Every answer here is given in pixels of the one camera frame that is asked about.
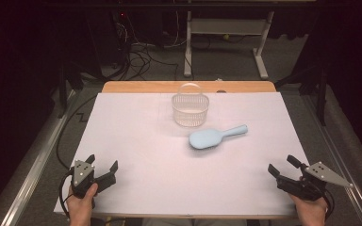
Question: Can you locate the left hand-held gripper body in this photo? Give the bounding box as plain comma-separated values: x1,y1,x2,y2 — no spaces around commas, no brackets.
70,159,118,200

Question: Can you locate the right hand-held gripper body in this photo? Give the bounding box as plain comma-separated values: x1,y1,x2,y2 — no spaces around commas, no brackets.
275,161,354,202

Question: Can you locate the light blue hairbrush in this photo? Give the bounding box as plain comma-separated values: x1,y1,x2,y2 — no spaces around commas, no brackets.
188,123,249,151

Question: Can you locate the white plastic basket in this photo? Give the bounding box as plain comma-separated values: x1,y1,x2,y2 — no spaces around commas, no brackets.
171,82,210,128

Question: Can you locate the person's right hand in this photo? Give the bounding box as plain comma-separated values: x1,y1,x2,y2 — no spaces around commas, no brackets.
288,192,330,226

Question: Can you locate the person's left hand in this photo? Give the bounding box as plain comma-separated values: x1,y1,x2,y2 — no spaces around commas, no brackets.
66,183,99,226

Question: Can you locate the white table mat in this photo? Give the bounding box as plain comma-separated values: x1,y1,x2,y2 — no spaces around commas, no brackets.
54,91,330,218

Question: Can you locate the black metal stand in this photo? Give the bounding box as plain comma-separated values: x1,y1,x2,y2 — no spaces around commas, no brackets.
57,59,87,120
274,62,330,127

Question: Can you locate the right hand-held gripper black cable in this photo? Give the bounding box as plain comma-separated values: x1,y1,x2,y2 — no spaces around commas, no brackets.
321,187,336,219

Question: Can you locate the hand-held gripper black cable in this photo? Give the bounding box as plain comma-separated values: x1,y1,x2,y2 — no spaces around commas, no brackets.
321,187,336,219
58,169,76,219

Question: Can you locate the left hand-held gripper black cable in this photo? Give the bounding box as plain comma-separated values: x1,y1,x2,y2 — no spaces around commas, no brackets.
58,169,76,219

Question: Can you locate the long black floor cable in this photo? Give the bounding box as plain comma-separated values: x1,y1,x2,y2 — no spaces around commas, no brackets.
56,95,98,170

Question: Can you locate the aluminium floor rail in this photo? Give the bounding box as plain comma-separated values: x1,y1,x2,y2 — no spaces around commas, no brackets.
0,89,77,226
304,93,362,226

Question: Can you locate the tangle of floor cables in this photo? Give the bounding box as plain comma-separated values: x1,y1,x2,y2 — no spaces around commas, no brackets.
112,12,181,81

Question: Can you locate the white metal desk frame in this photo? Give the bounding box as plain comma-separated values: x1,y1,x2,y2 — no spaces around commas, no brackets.
183,10,276,81

